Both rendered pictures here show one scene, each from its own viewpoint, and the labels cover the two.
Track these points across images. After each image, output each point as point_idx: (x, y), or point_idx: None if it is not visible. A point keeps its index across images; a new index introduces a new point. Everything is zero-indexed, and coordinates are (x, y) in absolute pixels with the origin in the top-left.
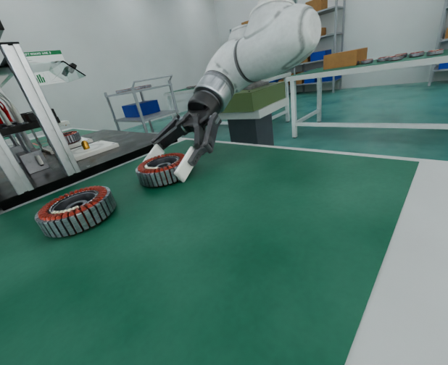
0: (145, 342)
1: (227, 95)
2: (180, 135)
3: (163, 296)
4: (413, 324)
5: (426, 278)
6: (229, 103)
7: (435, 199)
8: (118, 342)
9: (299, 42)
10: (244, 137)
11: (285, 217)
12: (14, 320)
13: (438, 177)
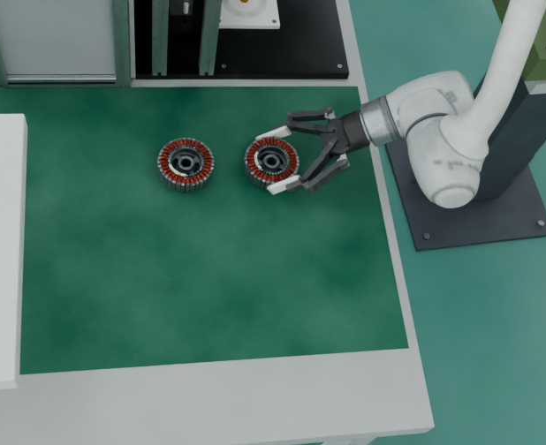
0: (173, 298)
1: (383, 142)
2: (315, 134)
3: (191, 286)
4: (252, 374)
5: (279, 373)
6: None
7: (353, 366)
8: (165, 290)
9: (430, 199)
10: None
11: (280, 299)
12: (132, 237)
13: (388, 363)
